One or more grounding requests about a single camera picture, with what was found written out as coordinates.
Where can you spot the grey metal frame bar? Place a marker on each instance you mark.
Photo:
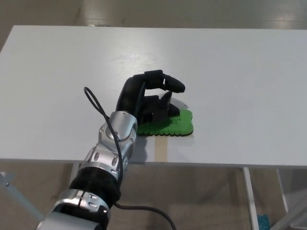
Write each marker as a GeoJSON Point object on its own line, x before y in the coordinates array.
{"type": "Point", "coordinates": [16, 194]}
{"type": "Point", "coordinates": [295, 215]}

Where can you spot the teal patterned floor object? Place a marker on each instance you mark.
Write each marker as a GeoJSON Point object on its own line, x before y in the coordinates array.
{"type": "Point", "coordinates": [263, 222]}

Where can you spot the white metal table leg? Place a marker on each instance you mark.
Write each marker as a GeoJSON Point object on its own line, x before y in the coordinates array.
{"type": "Point", "coordinates": [250, 198]}
{"type": "Point", "coordinates": [76, 167]}
{"type": "Point", "coordinates": [283, 191]}

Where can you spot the green whiteboard eraser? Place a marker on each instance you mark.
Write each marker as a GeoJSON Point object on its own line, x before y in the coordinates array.
{"type": "Point", "coordinates": [178, 125]}

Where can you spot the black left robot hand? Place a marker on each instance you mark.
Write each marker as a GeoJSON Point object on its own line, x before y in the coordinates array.
{"type": "Point", "coordinates": [128, 95]}

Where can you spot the long beige masking tape strip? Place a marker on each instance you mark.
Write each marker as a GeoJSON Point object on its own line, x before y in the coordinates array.
{"type": "Point", "coordinates": [161, 149]}

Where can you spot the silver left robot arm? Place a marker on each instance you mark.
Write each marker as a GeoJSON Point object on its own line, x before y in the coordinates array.
{"type": "Point", "coordinates": [103, 158]}

